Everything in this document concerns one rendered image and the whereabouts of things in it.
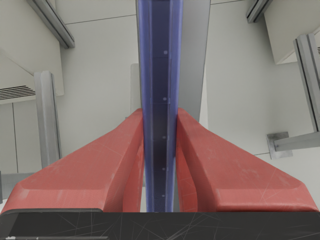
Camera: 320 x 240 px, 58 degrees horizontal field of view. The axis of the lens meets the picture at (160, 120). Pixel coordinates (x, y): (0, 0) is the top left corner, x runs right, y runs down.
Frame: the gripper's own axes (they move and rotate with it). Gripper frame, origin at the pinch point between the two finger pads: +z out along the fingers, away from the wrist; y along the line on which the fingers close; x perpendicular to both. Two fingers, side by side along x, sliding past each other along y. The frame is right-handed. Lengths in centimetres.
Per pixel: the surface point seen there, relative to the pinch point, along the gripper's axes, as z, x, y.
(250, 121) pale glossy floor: 76, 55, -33
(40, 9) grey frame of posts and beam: 77, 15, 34
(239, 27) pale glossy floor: 102, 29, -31
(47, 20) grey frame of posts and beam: 80, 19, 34
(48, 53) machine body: 75, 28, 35
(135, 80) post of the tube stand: 10.2, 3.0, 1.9
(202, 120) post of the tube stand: 8.1, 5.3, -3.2
